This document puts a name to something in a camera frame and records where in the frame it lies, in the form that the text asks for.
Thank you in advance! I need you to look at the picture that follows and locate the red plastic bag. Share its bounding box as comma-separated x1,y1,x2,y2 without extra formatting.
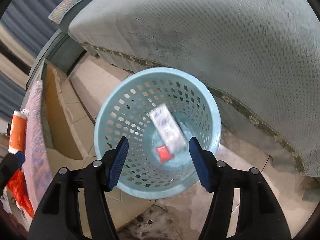
7,170,34,218

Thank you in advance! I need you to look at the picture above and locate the striped armrest cover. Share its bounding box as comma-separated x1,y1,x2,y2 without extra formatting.
48,0,83,24

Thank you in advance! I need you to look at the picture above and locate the light blue plastic basket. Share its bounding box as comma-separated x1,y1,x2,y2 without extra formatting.
94,68,222,199

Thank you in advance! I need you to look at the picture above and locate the blue fabric sofa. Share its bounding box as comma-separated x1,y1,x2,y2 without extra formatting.
26,0,320,178

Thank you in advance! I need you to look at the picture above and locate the pink patterned table cloth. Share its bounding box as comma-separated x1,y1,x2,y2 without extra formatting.
22,81,53,210

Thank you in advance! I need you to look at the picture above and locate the blue curtain right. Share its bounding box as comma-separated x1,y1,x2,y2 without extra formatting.
1,0,63,122

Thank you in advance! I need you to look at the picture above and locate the white long carton box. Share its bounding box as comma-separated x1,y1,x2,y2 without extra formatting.
149,103,187,154

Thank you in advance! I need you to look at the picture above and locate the orange paper cup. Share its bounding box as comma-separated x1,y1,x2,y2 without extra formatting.
8,111,27,154

